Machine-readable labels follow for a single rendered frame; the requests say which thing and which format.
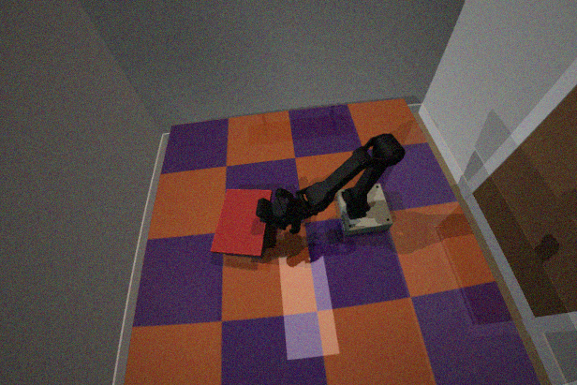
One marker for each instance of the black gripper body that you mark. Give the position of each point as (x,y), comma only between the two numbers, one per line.
(265,211)

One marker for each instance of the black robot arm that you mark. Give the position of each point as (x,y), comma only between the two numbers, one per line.
(386,152)

